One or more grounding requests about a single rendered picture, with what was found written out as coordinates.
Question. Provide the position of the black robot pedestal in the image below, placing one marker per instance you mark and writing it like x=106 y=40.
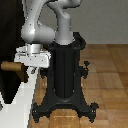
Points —
x=65 y=73

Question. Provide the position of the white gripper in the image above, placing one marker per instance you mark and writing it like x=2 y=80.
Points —
x=33 y=57

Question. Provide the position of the brown wooden block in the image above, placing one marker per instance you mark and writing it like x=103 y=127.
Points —
x=15 y=68

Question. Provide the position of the white door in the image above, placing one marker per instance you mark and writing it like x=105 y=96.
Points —
x=20 y=100

